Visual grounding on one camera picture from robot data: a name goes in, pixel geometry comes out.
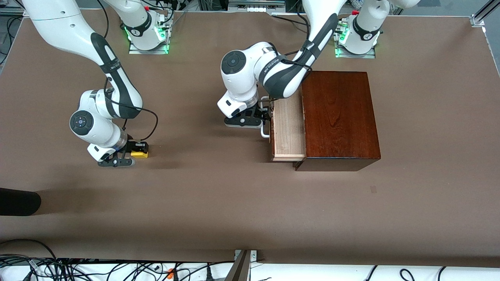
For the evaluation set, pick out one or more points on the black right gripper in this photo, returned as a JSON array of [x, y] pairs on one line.
[[131, 147]]

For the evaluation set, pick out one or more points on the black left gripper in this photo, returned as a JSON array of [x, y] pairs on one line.
[[259, 111]]

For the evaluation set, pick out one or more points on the yellow block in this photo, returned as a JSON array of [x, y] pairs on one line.
[[139, 155]]

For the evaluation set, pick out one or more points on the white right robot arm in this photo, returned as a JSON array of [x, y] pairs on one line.
[[62, 23]]

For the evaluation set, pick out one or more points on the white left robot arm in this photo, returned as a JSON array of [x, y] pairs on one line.
[[238, 84]]

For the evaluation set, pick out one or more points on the dark wooden drawer box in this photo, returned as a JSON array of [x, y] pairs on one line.
[[340, 117]]

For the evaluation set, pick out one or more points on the grey device with ports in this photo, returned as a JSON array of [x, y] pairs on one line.
[[256, 4]]

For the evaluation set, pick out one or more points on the orange connector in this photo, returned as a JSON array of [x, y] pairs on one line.
[[170, 273]]

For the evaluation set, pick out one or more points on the black round-ended cylinder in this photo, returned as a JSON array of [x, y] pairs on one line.
[[19, 201]]

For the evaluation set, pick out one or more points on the dark metal bar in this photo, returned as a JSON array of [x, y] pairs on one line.
[[238, 271]]

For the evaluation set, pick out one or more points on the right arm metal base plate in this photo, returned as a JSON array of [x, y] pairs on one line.
[[133, 51]]

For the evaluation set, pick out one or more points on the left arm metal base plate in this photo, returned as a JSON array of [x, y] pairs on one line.
[[371, 56]]

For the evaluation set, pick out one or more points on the aluminium corner bracket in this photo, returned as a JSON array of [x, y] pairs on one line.
[[254, 255]]

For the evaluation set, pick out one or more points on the aluminium frame profile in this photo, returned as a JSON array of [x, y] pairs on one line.
[[477, 19]]

